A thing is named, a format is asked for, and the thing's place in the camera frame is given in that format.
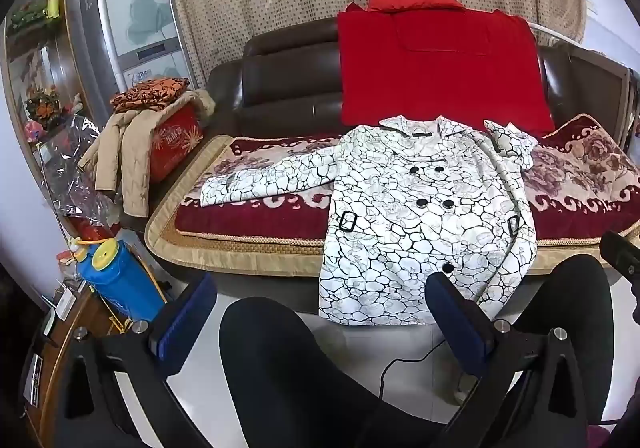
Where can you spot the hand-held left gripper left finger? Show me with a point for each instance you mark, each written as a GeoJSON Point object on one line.
{"type": "Point", "coordinates": [185, 313]}

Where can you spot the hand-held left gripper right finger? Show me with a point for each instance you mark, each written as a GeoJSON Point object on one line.
{"type": "Point", "coordinates": [450, 313]}

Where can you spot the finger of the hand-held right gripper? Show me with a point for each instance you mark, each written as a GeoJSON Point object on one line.
{"type": "Point", "coordinates": [620, 255]}

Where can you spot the white black crackle-print coat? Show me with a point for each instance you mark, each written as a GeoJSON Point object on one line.
{"type": "Point", "coordinates": [400, 228]}

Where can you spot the blue tank with yellow lid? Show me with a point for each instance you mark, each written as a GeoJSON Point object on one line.
{"type": "Point", "coordinates": [120, 283]}

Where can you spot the wooden side table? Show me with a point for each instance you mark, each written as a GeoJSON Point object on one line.
{"type": "Point", "coordinates": [92, 315]}

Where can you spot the red gift box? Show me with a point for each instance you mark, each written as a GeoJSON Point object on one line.
{"type": "Point", "coordinates": [175, 142]}

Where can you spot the clear plastic wrap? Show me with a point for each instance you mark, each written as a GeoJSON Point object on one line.
{"type": "Point", "coordinates": [75, 177]}

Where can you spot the beige quilted jacket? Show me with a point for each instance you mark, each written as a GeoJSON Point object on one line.
{"type": "Point", "coordinates": [125, 147]}

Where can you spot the orange black patterned cloth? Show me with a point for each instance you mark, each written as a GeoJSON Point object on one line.
{"type": "Point", "coordinates": [150, 95]}

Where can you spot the red quilted blanket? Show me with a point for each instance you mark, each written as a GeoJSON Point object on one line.
{"type": "Point", "coordinates": [425, 77]}

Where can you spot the brown leather sofa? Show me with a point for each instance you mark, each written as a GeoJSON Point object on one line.
{"type": "Point", "coordinates": [280, 92]}

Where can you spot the artificial flower arrangement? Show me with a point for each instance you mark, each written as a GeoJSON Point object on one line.
{"type": "Point", "coordinates": [47, 105]}

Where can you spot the wooden display cabinet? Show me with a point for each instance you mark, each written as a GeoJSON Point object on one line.
{"type": "Point", "coordinates": [55, 57]}

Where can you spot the silver refrigerator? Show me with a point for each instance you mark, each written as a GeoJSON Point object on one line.
{"type": "Point", "coordinates": [145, 27]}

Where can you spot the grey window frame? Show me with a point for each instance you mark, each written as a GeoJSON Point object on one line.
{"type": "Point", "coordinates": [600, 77]}

